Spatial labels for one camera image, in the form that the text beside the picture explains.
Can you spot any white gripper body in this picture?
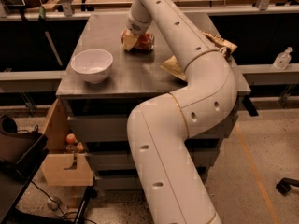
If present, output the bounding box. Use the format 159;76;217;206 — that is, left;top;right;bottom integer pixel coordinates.
126;0;152;35

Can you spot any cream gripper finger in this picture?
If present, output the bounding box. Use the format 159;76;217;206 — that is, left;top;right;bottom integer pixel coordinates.
123;31;139;51

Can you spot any red coke can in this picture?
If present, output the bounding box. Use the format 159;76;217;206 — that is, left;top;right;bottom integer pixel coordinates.
121;30;154;51

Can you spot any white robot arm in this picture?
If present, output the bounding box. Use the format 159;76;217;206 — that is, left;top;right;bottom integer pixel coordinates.
127;0;237;224

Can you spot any white bowl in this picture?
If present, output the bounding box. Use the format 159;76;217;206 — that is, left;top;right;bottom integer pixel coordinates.
70;49;113;84

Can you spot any sea salt chip bag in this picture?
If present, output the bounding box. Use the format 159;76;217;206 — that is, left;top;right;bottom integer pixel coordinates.
160;31;237;81

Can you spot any grey drawer cabinet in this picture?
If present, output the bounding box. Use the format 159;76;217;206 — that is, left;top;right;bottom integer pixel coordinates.
55;12;252;191

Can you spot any orange apple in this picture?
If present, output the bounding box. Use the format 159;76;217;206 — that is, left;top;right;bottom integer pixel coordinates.
65;133;77;145

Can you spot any wooden box with fruit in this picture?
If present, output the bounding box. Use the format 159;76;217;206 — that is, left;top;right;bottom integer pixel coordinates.
40;99;93;186

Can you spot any hand sanitizer bottle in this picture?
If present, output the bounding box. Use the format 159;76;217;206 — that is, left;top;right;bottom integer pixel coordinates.
273;47;293;70

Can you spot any black cart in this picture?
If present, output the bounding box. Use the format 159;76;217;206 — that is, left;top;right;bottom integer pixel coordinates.
0;114;50;224

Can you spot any black office chair base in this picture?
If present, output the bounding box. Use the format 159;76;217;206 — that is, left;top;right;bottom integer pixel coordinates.
276;177;299;195

